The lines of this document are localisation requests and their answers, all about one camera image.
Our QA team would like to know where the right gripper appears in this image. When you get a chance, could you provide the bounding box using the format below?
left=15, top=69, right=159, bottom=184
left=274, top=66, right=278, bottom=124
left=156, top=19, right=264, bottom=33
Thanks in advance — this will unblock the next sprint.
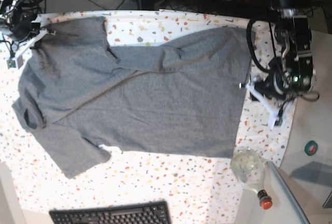
left=10, top=14, right=40, bottom=42

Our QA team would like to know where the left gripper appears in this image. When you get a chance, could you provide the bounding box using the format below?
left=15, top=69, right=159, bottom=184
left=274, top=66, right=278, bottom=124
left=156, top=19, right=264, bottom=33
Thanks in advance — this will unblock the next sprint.
left=250, top=75, right=284, bottom=101

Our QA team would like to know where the grey t-shirt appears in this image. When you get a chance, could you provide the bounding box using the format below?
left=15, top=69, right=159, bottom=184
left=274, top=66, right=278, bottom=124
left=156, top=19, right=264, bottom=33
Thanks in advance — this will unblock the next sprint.
left=12, top=17, right=251, bottom=178

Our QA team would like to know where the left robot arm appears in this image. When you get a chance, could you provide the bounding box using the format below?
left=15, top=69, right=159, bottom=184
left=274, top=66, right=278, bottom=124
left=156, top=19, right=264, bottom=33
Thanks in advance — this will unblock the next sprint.
left=246, top=0, right=320, bottom=103

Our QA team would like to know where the green tape roll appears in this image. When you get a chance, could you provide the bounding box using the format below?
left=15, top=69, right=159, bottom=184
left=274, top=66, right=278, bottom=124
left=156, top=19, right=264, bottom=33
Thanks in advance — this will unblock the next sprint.
left=304, top=141, right=318, bottom=156

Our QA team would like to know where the clear round glass bottle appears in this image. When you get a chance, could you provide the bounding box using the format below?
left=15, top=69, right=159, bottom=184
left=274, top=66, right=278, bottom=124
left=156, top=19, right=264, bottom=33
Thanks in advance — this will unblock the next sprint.
left=230, top=148, right=273, bottom=210

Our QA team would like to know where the grey metal bar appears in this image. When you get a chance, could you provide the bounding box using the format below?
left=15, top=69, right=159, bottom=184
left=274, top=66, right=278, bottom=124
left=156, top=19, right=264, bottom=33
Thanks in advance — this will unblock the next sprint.
left=266, top=161, right=310, bottom=223

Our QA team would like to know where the black computer keyboard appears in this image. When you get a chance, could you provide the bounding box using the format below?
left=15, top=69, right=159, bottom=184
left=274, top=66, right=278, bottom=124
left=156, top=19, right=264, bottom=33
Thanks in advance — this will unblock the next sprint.
left=49, top=201, right=172, bottom=224

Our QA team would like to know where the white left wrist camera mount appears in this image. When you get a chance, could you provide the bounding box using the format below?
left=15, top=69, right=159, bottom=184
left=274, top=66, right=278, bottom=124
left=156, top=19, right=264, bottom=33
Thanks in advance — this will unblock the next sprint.
left=239, top=75, right=290, bottom=130

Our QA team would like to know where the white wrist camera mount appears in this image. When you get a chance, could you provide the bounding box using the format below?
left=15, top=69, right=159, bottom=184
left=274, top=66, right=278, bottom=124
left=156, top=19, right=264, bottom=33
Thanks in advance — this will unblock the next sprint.
left=6, top=22, right=56, bottom=69
left=239, top=75, right=290, bottom=130

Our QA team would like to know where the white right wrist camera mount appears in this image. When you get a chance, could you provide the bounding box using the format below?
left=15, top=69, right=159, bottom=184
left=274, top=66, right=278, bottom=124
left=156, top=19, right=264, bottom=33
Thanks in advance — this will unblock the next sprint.
left=6, top=22, right=56, bottom=69

